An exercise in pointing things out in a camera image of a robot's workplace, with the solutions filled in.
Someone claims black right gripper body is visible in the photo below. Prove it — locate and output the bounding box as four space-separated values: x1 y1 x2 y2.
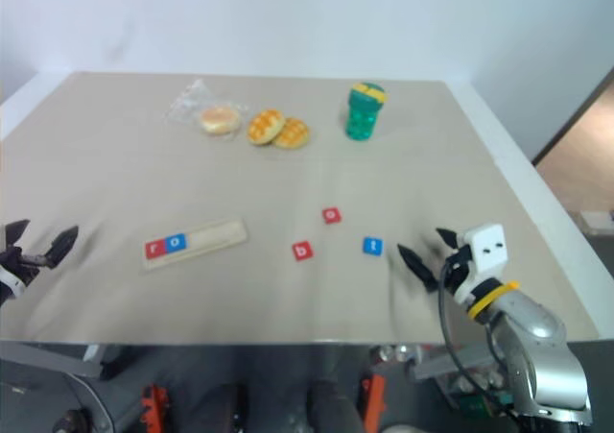
439 244 474 293

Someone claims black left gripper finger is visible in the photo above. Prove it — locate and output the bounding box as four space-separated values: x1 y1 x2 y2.
2 219 31 250
45 225 80 269

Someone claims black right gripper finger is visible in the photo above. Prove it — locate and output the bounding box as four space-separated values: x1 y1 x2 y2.
435 228 460 253
396 244 438 293

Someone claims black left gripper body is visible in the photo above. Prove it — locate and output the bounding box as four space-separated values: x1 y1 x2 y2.
0 246 52 280

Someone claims beige wooden letter tray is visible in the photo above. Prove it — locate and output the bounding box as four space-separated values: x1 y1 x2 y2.
140 218 249 275

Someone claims beige tablecloth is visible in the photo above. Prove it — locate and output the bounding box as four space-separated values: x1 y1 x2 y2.
0 71 601 346

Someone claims orange black clamp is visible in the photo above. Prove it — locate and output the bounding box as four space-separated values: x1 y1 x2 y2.
360 373 388 429
140 383 170 433

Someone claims small cardboard box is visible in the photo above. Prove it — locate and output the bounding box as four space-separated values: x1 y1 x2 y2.
578 209 614 235

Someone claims green cup with yellow lid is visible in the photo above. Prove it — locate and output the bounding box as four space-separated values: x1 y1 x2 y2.
343 83 388 142

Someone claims dark rounded shape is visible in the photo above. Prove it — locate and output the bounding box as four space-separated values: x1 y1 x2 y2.
306 379 361 433

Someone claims golden lattice bread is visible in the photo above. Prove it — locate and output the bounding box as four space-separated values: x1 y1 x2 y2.
247 109 287 147
273 117 311 150

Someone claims bun in plastic wrapper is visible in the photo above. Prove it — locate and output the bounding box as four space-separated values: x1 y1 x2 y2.
164 78 250 141

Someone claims pale round bun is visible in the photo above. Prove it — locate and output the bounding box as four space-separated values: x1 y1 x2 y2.
201 107 241 135

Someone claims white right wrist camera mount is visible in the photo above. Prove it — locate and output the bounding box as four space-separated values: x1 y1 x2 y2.
450 223 510 305

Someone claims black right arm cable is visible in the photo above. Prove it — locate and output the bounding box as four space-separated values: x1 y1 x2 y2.
438 259 519 415

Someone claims silver metal bracket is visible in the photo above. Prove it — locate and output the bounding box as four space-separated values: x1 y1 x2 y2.
368 344 452 381

